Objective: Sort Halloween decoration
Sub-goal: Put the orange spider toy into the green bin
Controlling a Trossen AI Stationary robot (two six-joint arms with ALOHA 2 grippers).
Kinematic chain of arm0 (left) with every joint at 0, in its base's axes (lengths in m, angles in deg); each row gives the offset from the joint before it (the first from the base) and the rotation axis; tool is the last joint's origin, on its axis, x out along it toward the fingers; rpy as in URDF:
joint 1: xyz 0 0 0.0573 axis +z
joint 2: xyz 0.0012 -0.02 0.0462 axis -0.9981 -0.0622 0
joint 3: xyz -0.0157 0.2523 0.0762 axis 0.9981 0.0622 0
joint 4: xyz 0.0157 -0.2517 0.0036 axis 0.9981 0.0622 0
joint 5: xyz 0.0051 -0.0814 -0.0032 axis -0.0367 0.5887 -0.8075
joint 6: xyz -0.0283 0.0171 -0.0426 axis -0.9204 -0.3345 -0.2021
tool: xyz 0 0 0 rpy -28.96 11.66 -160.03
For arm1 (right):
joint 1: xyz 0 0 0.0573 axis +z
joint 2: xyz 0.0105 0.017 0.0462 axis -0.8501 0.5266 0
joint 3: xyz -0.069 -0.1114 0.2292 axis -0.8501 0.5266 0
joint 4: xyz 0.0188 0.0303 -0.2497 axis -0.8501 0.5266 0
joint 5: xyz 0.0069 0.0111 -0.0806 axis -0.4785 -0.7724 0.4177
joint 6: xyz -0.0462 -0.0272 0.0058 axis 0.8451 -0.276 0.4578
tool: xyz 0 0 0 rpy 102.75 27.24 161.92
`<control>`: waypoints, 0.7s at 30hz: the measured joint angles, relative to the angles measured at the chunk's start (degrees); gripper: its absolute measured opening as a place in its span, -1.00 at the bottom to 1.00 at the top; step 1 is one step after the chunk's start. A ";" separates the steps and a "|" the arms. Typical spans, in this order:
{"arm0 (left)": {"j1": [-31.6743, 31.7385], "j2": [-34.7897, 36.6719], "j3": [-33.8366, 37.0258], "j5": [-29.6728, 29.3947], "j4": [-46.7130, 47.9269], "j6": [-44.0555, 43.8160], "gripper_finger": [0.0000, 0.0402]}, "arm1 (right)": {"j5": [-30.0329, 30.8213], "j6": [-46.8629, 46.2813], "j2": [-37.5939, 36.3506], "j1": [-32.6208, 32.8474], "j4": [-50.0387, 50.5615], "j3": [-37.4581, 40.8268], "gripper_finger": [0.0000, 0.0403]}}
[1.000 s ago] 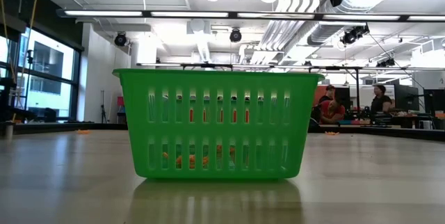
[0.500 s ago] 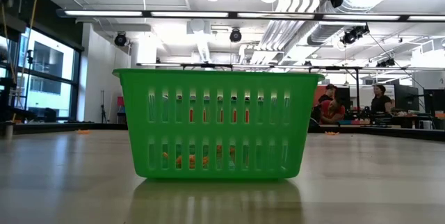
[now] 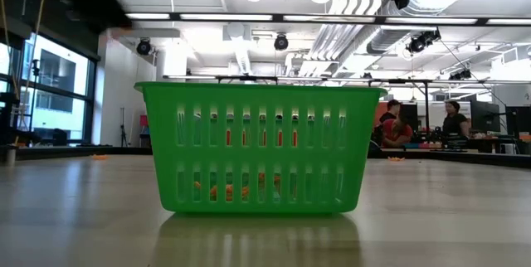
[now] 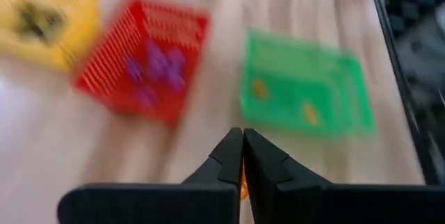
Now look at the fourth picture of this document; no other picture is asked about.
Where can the red-pink plastic basket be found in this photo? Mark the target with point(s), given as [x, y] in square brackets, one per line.
[111, 60]

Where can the black aluminium table frame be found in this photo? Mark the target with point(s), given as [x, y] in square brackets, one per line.
[405, 88]

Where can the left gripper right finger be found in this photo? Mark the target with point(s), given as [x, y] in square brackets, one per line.
[313, 203]

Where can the green plastic basket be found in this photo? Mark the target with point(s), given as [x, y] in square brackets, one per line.
[295, 78]

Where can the small black plastic spider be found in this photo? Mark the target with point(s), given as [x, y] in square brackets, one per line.
[29, 25]

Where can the yellow plastic basket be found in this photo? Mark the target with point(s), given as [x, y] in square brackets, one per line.
[69, 15]

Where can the small orange pumpkin decoration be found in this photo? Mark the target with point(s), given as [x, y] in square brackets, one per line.
[260, 89]
[310, 113]
[244, 189]

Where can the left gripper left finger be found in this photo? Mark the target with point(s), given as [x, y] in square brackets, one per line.
[156, 203]

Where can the purple plastic decoration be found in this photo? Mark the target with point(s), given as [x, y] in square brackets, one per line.
[156, 60]
[146, 95]
[175, 69]
[133, 69]

